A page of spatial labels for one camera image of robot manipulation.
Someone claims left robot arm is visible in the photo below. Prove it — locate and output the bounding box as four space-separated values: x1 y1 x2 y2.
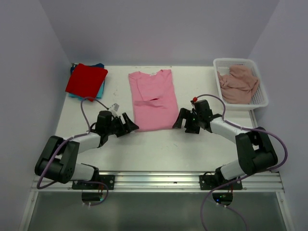
35 111 139 189

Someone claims teal folded t shirt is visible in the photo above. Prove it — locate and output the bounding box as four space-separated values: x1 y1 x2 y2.
68 63 107 102

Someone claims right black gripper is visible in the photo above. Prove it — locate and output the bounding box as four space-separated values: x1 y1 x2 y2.
173 107 202 134

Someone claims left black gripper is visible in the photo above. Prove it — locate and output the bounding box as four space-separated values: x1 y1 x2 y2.
106 113 138 137

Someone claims aluminium mounting rail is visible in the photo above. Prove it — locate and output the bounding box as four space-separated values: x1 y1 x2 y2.
31 168 282 193

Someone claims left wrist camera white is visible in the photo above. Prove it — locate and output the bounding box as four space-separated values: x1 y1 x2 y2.
108 103 119 114

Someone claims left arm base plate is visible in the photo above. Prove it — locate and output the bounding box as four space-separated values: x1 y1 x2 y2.
72 175 115 190

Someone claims red folded t shirt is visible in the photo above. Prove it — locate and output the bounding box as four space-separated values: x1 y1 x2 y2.
65 64 108 102

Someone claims beige t shirt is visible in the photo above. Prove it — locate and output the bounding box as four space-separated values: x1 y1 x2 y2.
217 65 260 104

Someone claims pink t shirt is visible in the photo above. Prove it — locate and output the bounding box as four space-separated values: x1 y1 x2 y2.
128 69 179 132

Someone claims dark blue folded t shirt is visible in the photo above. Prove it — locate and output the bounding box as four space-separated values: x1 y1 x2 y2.
70 63 78 74

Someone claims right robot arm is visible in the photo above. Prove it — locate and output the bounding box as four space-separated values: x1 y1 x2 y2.
173 100 278 190

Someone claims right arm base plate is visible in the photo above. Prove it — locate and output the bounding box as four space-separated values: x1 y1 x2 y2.
199 172 243 190

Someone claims white plastic basket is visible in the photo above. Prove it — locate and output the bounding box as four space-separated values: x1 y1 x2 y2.
213 58 269 111

